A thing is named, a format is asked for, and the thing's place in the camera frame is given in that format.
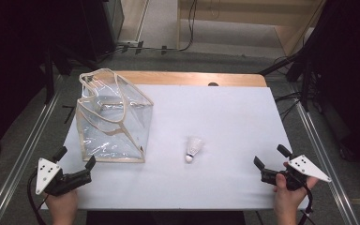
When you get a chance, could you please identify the wooden table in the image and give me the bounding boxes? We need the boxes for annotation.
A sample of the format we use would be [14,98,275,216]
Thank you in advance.
[114,69,268,88]

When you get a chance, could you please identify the dark curtain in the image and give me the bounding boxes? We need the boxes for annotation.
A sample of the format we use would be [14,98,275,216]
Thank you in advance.
[306,0,360,172]
[0,0,53,156]

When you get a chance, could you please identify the black cabinet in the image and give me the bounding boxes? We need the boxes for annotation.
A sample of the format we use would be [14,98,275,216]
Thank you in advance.
[80,0,126,63]

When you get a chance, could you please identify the metal floor rail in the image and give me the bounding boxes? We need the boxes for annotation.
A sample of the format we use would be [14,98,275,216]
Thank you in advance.
[0,89,62,225]
[292,98,360,225]

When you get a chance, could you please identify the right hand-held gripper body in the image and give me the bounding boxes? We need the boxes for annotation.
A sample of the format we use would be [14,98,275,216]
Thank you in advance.
[260,154,333,192]

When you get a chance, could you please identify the white table mat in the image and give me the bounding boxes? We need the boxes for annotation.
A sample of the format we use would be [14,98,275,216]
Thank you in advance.
[39,83,309,211]

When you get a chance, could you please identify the person's right hand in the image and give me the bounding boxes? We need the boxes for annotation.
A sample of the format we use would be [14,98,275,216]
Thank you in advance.
[273,161,320,225]

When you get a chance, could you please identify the white shuttlecock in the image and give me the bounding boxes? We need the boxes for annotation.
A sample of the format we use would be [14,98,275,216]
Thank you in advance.
[184,135,204,164]

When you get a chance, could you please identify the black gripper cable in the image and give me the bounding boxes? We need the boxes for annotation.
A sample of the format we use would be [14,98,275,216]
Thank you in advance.
[297,183,315,225]
[26,170,49,225]

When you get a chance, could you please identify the clear plastic bag beige trim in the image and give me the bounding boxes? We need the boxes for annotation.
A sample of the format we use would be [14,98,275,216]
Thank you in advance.
[75,67,155,164]

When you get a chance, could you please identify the black metal stand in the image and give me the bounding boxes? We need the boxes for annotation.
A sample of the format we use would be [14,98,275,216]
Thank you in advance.
[42,46,56,106]
[258,51,315,113]

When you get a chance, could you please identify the hanging black cable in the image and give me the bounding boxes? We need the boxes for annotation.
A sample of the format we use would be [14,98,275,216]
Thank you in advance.
[177,0,199,53]

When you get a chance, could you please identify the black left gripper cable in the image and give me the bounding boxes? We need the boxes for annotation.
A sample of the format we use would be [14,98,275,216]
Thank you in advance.
[26,170,49,225]

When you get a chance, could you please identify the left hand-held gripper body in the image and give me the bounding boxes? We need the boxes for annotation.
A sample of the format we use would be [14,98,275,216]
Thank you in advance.
[35,157,93,197]

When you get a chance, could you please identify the person's left hand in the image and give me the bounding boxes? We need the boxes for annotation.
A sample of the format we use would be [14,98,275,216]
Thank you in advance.
[44,188,80,225]

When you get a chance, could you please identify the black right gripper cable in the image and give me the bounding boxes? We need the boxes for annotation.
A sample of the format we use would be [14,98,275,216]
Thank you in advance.
[297,183,315,225]

